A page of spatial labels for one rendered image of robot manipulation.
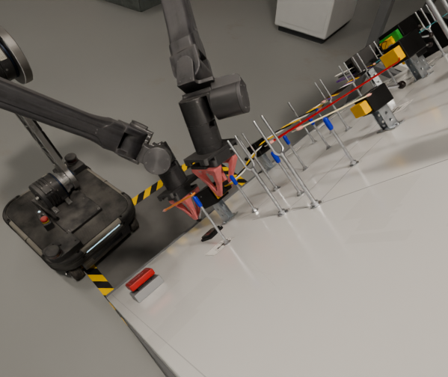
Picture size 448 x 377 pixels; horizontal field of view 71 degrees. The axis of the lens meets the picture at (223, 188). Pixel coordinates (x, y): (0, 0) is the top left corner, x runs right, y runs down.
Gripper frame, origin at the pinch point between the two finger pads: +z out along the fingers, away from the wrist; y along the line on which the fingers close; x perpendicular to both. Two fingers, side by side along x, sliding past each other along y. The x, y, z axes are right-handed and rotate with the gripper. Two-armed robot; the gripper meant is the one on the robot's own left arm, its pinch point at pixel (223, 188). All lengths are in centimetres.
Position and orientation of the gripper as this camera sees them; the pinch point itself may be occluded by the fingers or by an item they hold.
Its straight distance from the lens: 66.4
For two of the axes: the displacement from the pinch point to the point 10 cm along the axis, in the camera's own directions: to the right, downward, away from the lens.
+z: 3.0, 8.7, 3.9
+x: -7.4, -0.5, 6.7
